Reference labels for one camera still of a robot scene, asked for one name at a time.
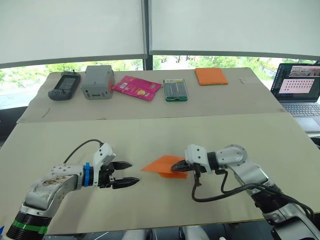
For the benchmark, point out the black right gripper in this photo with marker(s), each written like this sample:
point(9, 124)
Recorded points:
point(189, 167)

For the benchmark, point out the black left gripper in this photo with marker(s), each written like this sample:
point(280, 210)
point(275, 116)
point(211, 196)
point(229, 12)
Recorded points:
point(106, 178)

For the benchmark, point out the orange paper sheet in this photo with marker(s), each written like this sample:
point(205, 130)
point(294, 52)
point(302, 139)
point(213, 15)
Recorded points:
point(160, 165)

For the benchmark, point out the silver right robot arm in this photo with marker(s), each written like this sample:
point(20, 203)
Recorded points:
point(250, 172)

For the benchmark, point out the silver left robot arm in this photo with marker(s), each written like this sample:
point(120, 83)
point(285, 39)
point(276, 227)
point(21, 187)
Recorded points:
point(50, 190)

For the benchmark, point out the grey rounded shape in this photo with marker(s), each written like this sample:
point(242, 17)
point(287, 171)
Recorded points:
point(137, 235)
point(195, 233)

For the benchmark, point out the green rimmed clear case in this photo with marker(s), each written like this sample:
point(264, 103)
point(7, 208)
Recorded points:
point(175, 90)

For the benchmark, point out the pink foil packet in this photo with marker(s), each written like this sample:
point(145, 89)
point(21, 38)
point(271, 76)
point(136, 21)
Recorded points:
point(135, 88)

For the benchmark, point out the grey plastic box device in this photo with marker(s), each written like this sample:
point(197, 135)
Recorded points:
point(96, 85)

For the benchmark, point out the orange paper stack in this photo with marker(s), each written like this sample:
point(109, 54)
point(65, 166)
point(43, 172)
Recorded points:
point(211, 77)

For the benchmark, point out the grey handheld controller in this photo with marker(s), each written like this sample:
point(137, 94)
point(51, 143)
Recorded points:
point(63, 86)

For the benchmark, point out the open black laptop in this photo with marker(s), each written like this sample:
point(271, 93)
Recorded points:
point(297, 85)

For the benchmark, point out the white roller blind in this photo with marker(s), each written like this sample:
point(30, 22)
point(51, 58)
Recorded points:
point(70, 27)
point(235, 25)

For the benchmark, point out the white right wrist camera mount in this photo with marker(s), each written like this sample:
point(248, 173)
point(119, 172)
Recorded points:
point(197, 155)

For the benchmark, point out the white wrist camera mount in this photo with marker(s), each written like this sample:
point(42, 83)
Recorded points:
point(197, 155)
point(103, 152)

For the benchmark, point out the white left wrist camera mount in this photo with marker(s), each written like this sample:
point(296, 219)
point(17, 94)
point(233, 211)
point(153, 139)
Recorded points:
point(103, 152)

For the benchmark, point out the dark window frame post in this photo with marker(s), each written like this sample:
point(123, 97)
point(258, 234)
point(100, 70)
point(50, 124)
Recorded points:
point(147, 62)

